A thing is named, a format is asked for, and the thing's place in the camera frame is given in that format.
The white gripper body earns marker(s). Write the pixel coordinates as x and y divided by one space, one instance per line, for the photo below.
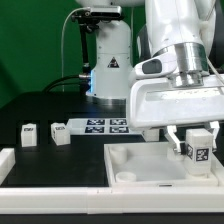
154 102

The white plate with tags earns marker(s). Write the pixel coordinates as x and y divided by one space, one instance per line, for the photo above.
100 126

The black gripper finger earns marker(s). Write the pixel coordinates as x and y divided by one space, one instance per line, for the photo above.
170 134
213 127

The black camera on stand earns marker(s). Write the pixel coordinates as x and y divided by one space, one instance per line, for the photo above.
88 19

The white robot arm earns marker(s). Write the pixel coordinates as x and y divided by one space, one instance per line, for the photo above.
174 84

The white square tabletop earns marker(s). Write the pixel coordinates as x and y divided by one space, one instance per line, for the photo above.
151 164

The white U-shaped obstacle fence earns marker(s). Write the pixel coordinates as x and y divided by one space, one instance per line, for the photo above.
94 200

